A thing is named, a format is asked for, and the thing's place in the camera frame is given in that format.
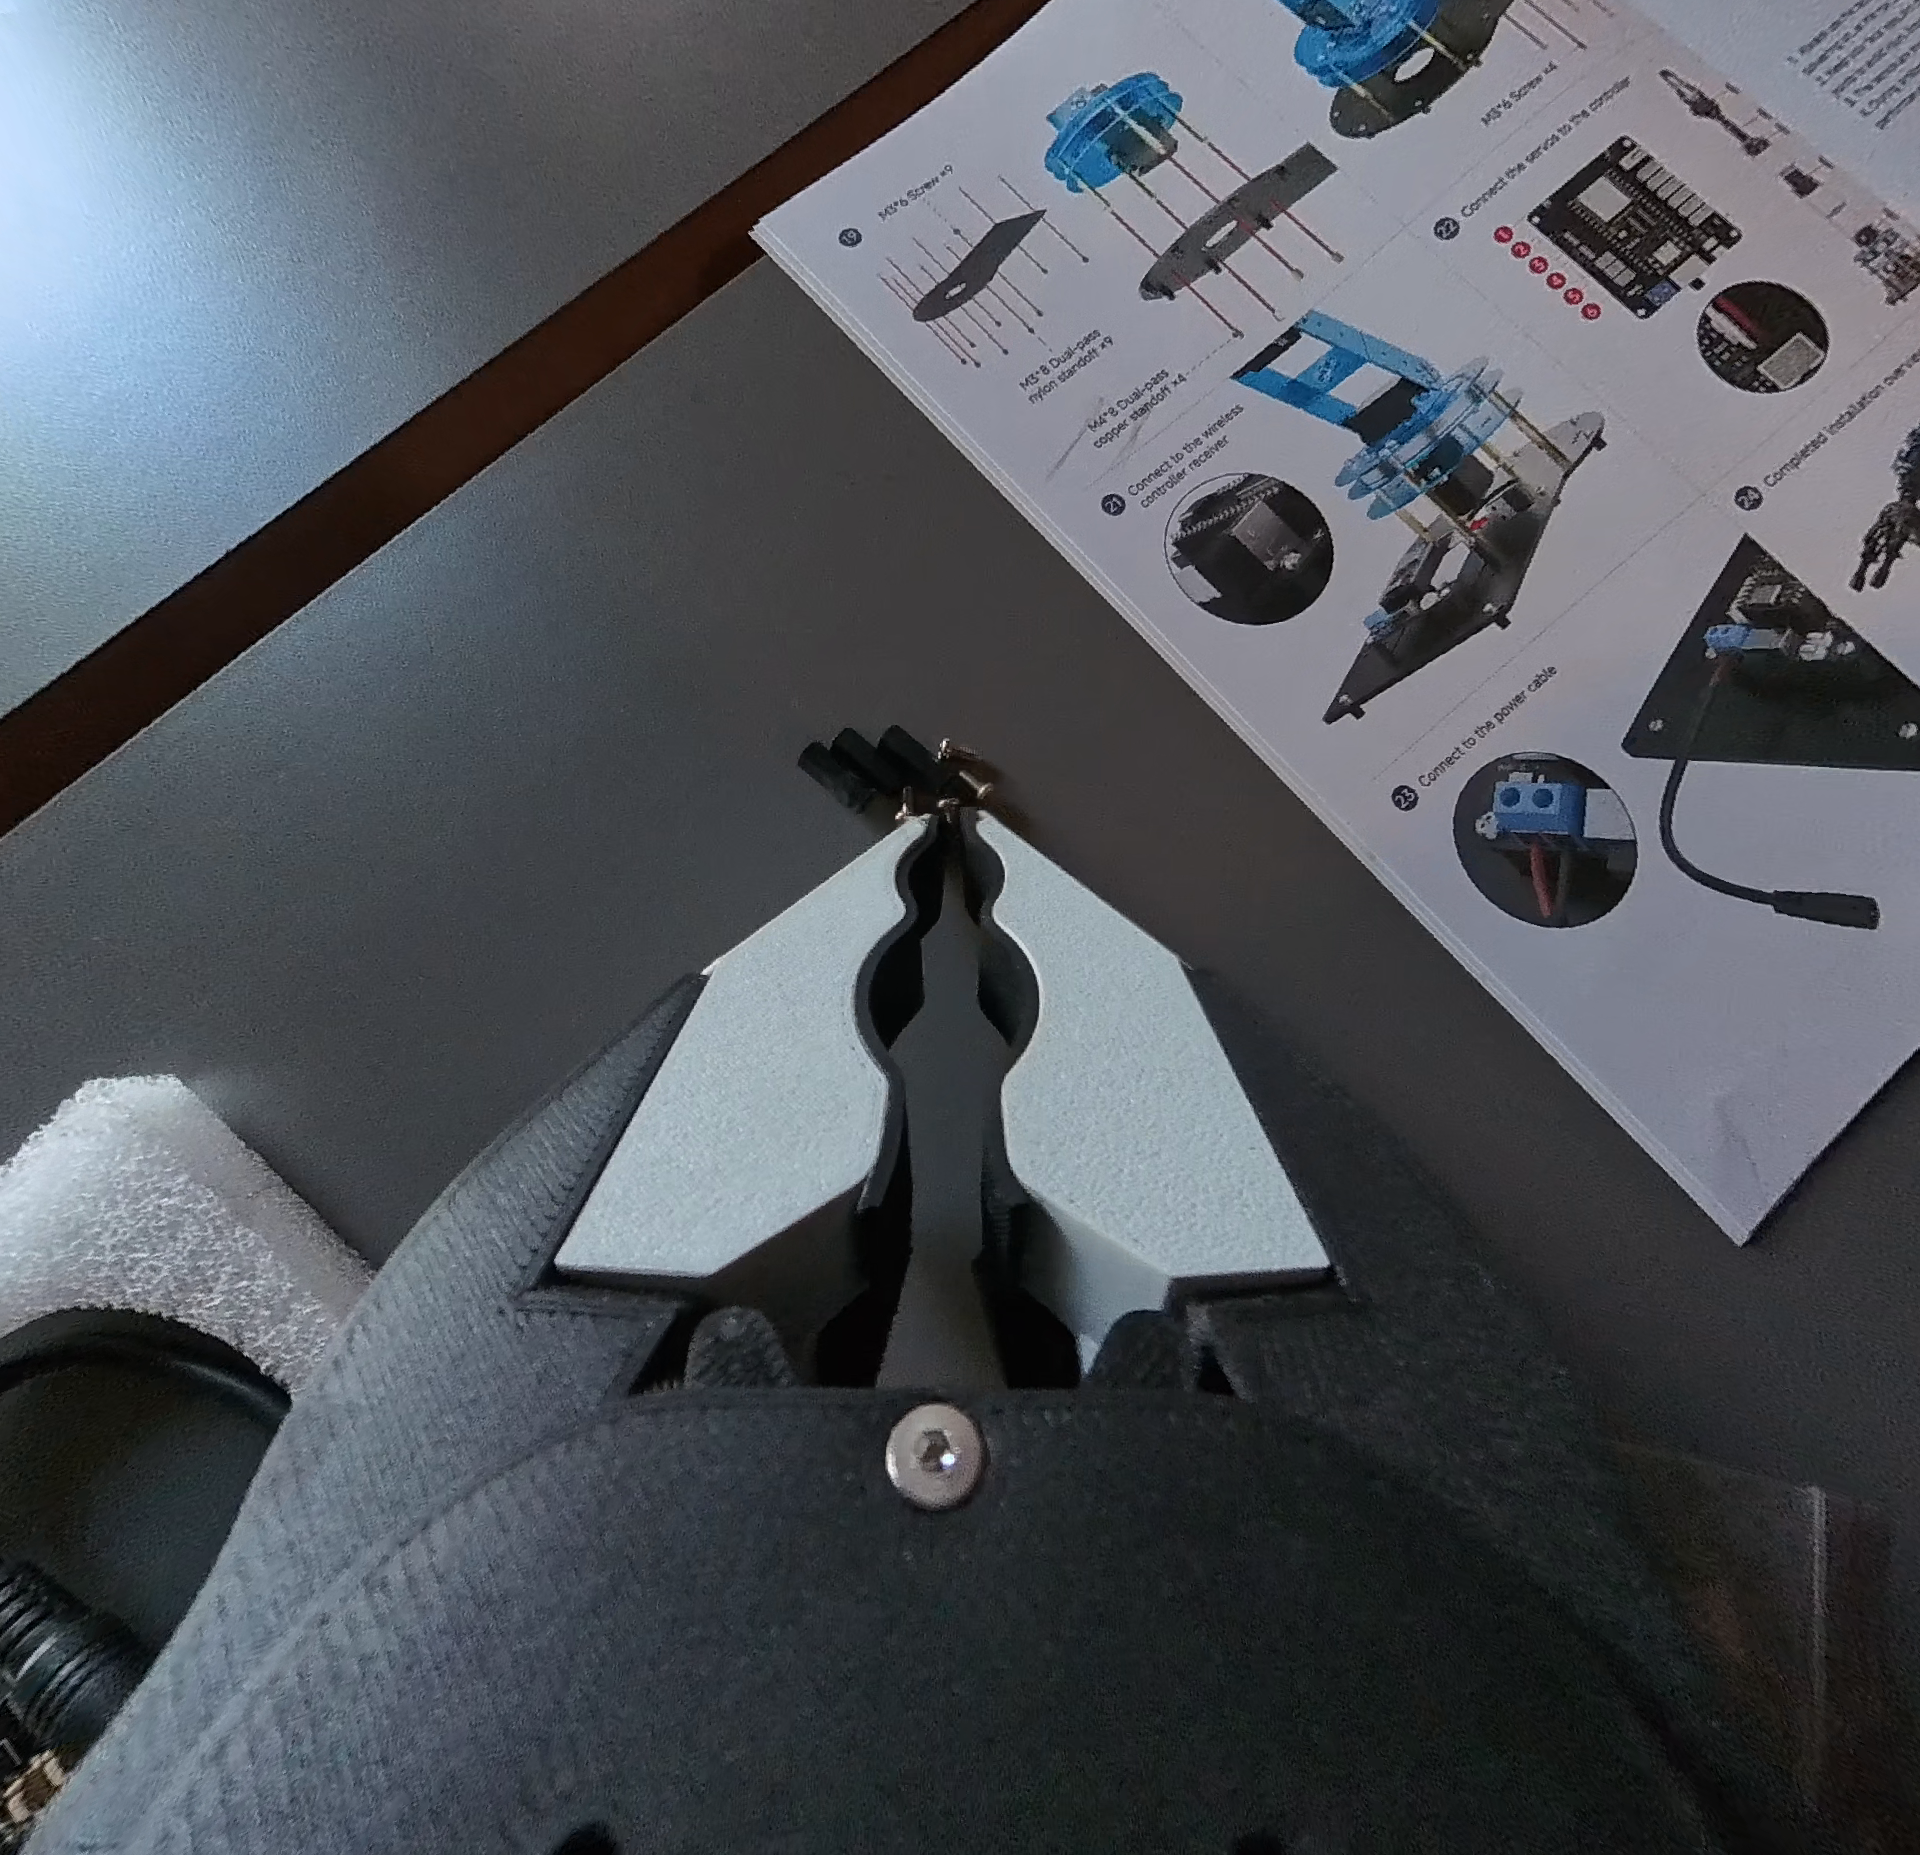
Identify black ribbed cable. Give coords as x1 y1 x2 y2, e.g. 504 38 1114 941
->
0 1311 295 1756

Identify printed instruction booklet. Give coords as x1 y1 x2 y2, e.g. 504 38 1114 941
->
749 0 1920 1246

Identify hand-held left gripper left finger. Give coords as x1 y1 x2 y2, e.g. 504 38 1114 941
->
551 816 948 1282

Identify dark grey desk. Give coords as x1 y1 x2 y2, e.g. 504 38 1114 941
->
0 242 1920 1526

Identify white foam ring block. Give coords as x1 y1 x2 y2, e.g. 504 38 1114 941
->
0 1075 378 1384

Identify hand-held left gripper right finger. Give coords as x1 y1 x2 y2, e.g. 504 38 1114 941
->
957 814 1336 1358

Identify pile of standoffs and screws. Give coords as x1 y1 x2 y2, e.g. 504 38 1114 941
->
794 720 1003 825

